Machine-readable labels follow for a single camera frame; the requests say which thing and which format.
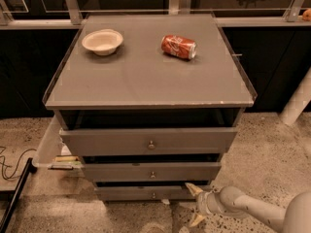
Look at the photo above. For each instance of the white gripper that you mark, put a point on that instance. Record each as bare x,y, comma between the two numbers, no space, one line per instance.
203,203

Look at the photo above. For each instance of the grey bottom drawer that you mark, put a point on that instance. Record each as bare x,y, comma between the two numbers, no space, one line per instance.
143,193

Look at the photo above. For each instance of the grey drawer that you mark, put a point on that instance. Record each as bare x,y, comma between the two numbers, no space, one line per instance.
143,172
143,193
100,142

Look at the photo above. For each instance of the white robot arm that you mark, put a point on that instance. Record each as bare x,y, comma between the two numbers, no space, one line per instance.
231,201

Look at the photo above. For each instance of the grey top drawer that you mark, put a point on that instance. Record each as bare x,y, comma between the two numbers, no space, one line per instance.
100,142

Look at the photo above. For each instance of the grey middle drawer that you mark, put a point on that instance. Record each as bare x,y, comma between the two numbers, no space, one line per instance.
143,172

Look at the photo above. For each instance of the grey drawer cabinet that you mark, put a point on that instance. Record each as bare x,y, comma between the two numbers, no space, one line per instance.
139,86

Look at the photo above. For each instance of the clear plastic side bin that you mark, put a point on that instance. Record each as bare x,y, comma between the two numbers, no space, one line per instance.
52,153

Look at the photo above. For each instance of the red soda can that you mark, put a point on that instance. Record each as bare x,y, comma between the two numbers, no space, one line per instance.
179,46

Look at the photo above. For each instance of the black metal floor bar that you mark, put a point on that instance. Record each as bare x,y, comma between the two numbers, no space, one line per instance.
11,196

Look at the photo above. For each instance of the white paper bowl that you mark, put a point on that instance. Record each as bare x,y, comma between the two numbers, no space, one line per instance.
102,42

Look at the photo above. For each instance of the orange fruit on ledge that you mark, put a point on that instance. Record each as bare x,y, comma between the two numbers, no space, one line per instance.
307,15

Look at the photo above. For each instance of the white cylindrical post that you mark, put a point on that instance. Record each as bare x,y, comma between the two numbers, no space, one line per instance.
298,102

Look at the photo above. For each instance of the metal railing frame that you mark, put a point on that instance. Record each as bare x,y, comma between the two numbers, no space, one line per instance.
70,14

